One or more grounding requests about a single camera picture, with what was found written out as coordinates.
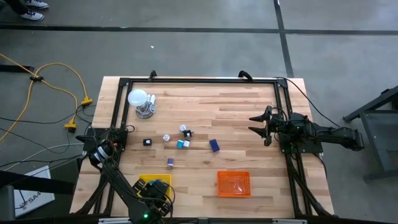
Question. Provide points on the teal charger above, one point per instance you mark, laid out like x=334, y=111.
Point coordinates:
x=180, y=143

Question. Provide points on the black side table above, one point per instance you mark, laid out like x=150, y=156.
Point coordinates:
x=373, y=133

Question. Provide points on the black beam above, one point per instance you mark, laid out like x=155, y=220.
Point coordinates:
x=37, y=183

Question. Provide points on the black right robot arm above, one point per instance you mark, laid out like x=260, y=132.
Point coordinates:
x=335, y=135

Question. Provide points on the black charger white label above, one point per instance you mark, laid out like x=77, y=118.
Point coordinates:
x=147, y=142

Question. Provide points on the white printed box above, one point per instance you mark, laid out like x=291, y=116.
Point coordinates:
x=31, y=196

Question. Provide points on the orange plastic basket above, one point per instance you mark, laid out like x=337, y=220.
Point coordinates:
x=234, y=184

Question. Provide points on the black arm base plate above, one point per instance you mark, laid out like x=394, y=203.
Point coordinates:
x=306, y=148
x=83, y=138

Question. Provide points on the black aluminium frame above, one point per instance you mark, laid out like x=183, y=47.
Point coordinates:
x=202, y=81

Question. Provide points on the black cube charger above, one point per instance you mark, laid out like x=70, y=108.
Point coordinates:
x=187, y=133

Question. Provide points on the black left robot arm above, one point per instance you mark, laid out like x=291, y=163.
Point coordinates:
x=121, y=183

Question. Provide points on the purple charger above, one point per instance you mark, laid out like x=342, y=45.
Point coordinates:
x=170, y=162

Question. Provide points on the black frame clamp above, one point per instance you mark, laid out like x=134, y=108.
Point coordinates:
x=245, y=74
x=152, y=74

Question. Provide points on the person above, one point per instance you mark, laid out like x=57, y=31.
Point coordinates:
x=14, y=6

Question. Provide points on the person's white shoe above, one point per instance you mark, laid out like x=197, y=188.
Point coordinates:
x=36, y=3
x=32, y=15

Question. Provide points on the dark blue purple block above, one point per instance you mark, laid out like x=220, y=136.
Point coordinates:
x=214, y=145

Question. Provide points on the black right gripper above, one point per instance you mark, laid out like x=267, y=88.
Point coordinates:
x=278, y=129

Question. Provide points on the silver metal bracket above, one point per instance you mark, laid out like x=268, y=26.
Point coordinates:
x=115, y=221
x=289, y=221

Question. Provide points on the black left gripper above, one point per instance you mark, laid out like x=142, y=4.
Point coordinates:
x=157, y=196

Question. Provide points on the pink white cube charger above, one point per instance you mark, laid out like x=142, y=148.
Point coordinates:
x=166, y=137

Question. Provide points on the yellow plastic basket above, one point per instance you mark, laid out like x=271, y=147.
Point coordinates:
x=146, y=177

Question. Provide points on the black floor bar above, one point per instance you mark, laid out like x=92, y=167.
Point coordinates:
x=15, y=68

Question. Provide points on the white globe desk lamp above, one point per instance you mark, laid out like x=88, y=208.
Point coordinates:
x=137, y=97

